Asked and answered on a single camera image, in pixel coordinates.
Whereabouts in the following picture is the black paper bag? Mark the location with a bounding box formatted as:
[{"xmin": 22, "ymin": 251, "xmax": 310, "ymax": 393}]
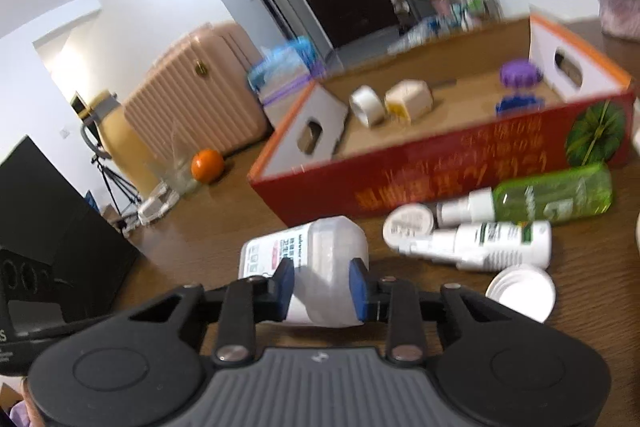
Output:
[{"xmin": 0, "ymin": 134, "xmax": 141, "ymax": 324}]

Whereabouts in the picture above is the yellow bottle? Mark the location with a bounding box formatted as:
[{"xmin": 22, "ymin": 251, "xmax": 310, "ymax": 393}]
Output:
[{"xmin": 80, "ymin": 90, "xmax": 161, "ymax": 195}]

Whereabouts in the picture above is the white bottle cap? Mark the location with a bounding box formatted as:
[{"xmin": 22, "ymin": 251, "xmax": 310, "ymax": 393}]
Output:
[{"xmin": 484, "ymin": 264, "xmax": 557, "ymax": 324}]

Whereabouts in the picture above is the pink ribbed suitcase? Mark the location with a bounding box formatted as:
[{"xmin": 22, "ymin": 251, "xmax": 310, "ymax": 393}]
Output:
[{"xmin": 122, "ymin": 20, "xmax": 274, "ymax": 158}]

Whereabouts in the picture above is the orange red cardboard box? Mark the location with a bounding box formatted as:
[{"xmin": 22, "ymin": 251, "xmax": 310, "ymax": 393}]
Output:
[{"xmin": 247, "ymin": 13, "xmax": 637, "ymax": 228}]

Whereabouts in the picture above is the clear white plastic bottle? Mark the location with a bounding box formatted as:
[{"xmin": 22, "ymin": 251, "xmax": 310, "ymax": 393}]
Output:
[{"xmin": 238, "ymin": 215, "xmax": 371, "ymax": 328}]

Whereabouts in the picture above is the white spray bottle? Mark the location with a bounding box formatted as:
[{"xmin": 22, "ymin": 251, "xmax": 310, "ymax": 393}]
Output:
[{"xmin": 399, "ymin": 220, "xmax": 554, "ymax": 272}]

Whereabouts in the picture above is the blue tissue pack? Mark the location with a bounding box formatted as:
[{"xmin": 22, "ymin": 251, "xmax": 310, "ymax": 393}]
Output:
[{"xmin": 247, "ymin": 37, "xmax": 326, "ymax": 96}]

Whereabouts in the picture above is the glass cup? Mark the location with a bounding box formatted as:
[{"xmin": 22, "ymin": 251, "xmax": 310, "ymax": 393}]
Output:
[{"xmin": 144, "ymin": 122, "xmax": 204, "ymax": 196}]

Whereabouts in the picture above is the black tripod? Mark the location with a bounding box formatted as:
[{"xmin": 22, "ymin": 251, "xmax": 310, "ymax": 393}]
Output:
[{"xmin": 89, "ymin": 146, "xmax": 144, "ymax": 233}]

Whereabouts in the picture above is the purple cap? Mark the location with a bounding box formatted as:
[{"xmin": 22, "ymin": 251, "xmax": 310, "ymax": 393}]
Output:
[{"xmin": 499, "ymin": 60, "xmax": 545, "ymax": 89}]

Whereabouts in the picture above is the green spray bottle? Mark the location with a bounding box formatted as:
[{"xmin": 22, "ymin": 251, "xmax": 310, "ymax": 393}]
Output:
[{"xmin": 435, "ymin": 162, "xmax": 614, "ymax": 228}]

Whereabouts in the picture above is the blue cap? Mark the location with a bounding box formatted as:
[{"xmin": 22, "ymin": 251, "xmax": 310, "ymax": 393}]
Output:
[{"xmin": 494, "ymin": 94, "xmax": 546, "ymax": 117}]

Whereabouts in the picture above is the white round cap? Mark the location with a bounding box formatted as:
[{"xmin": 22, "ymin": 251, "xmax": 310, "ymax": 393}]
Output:
[{"xmin": 382, "ymin": 202, "xmax": 437, "ymax": 249}]

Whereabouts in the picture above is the white tape roll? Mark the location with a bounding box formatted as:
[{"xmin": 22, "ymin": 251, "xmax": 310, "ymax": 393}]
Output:
[{"xmin": 348, "ymin": 85, "xmax": 387, "ymax": 128}]

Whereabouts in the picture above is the small yellow white box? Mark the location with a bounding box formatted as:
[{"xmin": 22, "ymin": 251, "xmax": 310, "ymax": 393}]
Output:
[{"xmin": 383, "ymin": 79, "xmax": 434, "ymax": 124}]

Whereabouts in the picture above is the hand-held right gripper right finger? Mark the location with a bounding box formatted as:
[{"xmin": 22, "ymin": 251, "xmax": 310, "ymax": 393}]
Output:
[{"xmin": 349, "ymin": 258, "xmax": 523, "ymax": 366}]

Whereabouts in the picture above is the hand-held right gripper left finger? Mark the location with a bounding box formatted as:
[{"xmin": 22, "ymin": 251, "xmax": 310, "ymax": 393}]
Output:
[{"xmin": 127, "ymin": 257, "xmax": 296, "ymax": 366}]

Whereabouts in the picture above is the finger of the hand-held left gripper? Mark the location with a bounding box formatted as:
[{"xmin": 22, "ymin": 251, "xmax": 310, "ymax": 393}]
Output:
[{"xmin": 9, "ymin": 312, "xmax": 119, "ymax": 339}]

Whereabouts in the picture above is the orange fruit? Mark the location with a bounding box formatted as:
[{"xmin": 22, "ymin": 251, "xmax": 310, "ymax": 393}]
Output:
[{"xmin": 190, "ymin": 149, "xmax": 226, "ymax": 184}]

